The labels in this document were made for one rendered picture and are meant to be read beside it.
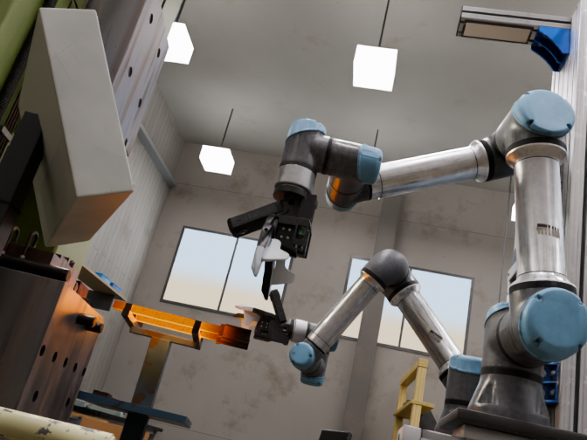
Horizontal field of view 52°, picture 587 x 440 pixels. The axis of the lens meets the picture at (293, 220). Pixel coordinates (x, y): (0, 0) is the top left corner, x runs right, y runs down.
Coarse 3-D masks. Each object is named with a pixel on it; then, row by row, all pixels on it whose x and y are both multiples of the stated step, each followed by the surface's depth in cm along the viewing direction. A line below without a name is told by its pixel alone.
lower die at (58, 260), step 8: (8, 248) 137; (16, 248) 137; (32, 248) 137; (16, 256) 136; (32, 256) 136; (40, 256) 136; (48, 256) 136; (56, 256) 138; (48, 264) 136; (56, 264) 139; (64, 264) 144; (72, 272) 151; (72, 280) 152; (72, 288) 153
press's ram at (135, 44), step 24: (96, 0) 157; (120, 0) 158; (144, 0) 158; (120, 24) 155; (144, 24) 161; (120, 48) 152; (144, 48) 166; (168, 48) 188; (120, 72) 152; (144, 72) 171; (120, 96) 155; (144, 96) 176; (120, 120) 160
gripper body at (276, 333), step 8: (264, 320) 194; (272, 320) 193; (256, 328) 193; (264, 328) 193; (272, 328) 192; (280, 328) 195; (288, 328) 195; (256, 336) 195; (264, 336) 191; (272, 336) 193; (280, 336) 194; (288, 336) 194
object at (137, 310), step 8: (120, 304) 179; (136, 312) 179; (144, 312) 179; (152, 312) 179; (160, 312) 179; (168, 320) 179; (176, 320) 179; (184, 320) 179; (192, 320) 180; (200, 328) 179; (208, 328) 179; (216, 328) 180; (224, 328) 181; (232, 328) 181; (240, 328) 181; (224, 336) 180; (232, 336) 180; (240, 336) 180; (248, 336) 181
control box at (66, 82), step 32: (64, 32) 85; (96, 32) 87; (32, 64) 94; (64, 64) 84; (96, 64) 86; (32, 96) 98; (64, 96) 83; (96, 96) 85; (64, 128) 82; (96, 128) 84; (64, 160) 84; (96, 160) 83; (64, 192) 87; (96, 192) 82; (128, 192) 84; (64, 224) 95; (96, 224) 100
